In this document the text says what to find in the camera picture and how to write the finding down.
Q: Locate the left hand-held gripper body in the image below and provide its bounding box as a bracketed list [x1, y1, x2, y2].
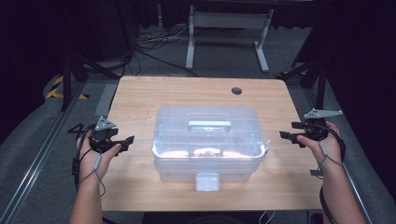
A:
[89, 116, 121, 154]

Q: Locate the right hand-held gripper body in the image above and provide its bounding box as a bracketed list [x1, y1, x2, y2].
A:
[299, 107, 344, 142]

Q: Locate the clear plastic storage box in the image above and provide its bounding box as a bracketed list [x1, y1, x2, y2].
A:
[151, 105, 271, 192]

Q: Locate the person's left hand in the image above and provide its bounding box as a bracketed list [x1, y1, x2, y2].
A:
[76, 130, 122, 185]

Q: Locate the person's right hand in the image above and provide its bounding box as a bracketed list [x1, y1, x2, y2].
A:
[295, 120, 344, 172]

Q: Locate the black metal stand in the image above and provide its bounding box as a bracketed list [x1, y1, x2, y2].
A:
[60, 50, 121, 112]
[276, 57, 330, 110]

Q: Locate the grey metal pole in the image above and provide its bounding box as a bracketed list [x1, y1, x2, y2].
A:
[156, 2, 164, 28]

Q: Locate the grey wrist cord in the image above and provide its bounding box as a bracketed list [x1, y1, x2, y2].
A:
[78, 146, 107, 198]
[317, 139, 344, 171]

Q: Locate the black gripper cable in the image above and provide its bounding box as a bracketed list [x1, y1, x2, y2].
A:
[71, 123, 96, 189]
[318, 123, 347, 224]

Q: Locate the thin white cable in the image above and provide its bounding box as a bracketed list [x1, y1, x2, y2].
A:
[259, 210, 277, 224]

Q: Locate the bundle of floor cables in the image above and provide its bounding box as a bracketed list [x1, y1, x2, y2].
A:
[122, 24, 200, 78]

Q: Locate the grey metal desk frame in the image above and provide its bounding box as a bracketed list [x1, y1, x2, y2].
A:
[185, 4, 276, 74]

